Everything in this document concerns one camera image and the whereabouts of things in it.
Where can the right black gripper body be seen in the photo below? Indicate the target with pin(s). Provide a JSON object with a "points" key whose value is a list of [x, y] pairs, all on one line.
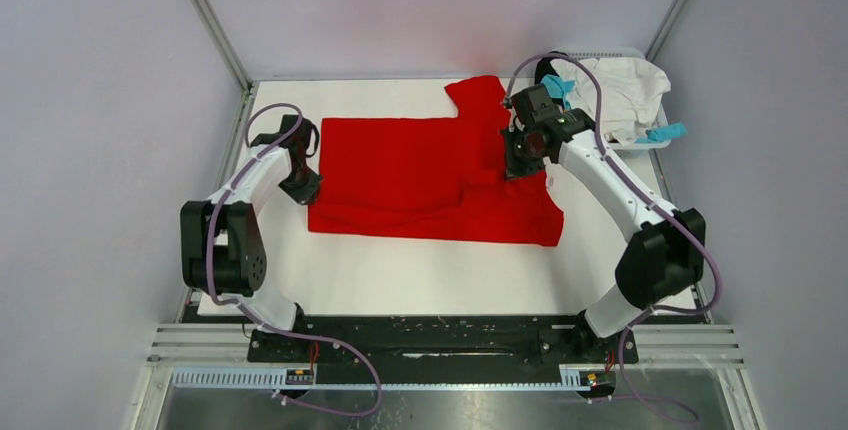
{"points": [[520, 156]]}

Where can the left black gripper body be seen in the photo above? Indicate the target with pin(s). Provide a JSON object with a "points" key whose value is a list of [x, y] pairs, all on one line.
{"points": [[302, 184]]}

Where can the red t shirt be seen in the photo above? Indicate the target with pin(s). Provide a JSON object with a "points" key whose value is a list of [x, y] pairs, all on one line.
{"points": [[434, 178]]}

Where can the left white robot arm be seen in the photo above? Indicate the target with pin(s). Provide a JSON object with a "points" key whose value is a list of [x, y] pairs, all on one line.
{"points": [[222, 250]]}

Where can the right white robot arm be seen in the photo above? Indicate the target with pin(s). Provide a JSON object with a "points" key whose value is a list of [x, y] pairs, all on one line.
{"points": [[663, 254]]}

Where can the teal t shirt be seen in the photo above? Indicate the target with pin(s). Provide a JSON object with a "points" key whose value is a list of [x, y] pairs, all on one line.
{"points": [[631, 111]]}

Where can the black t shirt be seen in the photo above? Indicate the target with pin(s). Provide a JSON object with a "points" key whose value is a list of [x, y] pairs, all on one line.
{"points": [[545, 68]]}

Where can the white t shirt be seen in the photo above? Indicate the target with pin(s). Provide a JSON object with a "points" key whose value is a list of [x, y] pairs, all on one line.
{"points": [[608, 66]]}

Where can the white laundry basket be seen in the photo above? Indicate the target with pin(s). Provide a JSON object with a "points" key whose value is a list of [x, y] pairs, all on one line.
{"points": [[622, 91]]}

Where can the left controller board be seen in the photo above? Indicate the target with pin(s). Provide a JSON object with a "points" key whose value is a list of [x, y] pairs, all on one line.
{"points": [[299, 377]]}

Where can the controller board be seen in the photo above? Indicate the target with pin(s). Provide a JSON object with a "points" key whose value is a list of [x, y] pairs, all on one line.
{"points": [[598, 383], [299, 377]]}

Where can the right controller board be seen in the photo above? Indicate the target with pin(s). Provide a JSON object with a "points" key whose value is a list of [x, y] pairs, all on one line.
{"points": [[598, 383]]}

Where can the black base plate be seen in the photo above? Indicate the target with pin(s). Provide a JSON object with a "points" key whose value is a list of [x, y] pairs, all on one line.
{"points": [[451, 349]]}

